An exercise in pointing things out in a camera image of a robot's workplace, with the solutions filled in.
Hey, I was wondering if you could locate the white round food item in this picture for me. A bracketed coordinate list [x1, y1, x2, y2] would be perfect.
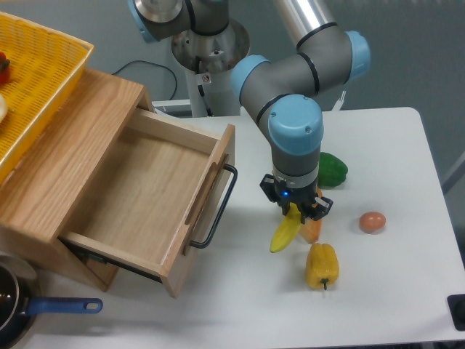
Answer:
[0, 95, 8, 121]

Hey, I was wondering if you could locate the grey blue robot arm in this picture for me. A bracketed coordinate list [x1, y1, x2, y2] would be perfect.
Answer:
[129, 1, 371, 221]

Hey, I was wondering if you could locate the pan with blue handle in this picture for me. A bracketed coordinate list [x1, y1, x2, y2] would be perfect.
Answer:
[1, 263, 103, 348]

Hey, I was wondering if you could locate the wooden drawer cabinet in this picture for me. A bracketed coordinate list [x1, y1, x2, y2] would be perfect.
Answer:
[1, 69, 153, 291]

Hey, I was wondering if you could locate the yellow bell pepper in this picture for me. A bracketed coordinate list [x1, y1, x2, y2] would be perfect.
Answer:
[305, 243, 339, 290]

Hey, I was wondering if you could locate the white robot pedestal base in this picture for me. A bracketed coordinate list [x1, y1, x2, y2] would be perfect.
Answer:
[171, 18, 250, 118]

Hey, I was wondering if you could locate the orange croissant bread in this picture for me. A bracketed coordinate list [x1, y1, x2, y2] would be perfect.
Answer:
[298, 188, 323, 244]

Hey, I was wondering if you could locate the yellow plastic basket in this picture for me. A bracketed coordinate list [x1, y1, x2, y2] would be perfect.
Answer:
[1, 12, 94, 179]

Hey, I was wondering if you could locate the green bell pepper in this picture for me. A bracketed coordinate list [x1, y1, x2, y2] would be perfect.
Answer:
[318, 152, 348, 188]

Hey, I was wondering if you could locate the open wooden top drawer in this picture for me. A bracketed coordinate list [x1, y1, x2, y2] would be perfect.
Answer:
[60, 109, 235, 297]

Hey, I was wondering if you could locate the yellow banana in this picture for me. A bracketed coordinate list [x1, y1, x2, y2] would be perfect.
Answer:
[270, 203, 302, 253]

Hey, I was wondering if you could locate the brown egg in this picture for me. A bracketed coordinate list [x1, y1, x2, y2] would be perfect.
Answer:
[359, 211, 387, 233]

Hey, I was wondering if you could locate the black drawer handle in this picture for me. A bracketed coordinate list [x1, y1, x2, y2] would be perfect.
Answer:
[189, 164, 238, 249]

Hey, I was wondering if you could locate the black cable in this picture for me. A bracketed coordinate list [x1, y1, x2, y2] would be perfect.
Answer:
[111, 60, 178, 102]

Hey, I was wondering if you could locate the black corner object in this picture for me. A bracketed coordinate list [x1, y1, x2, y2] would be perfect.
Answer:
[447, 294, 465, 332]

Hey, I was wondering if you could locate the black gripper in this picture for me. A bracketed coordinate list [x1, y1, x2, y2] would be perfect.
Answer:
[259, 174, 333, 224]

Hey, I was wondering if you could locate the red tomato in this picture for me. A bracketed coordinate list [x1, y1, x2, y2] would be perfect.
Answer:
[0, 52, 11, 84]

